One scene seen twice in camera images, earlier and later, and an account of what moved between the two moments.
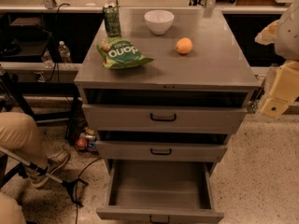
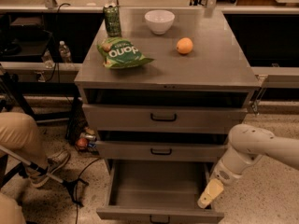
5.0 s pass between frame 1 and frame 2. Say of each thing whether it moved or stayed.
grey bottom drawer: stayed
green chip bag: stayed
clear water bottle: stayed
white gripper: moved
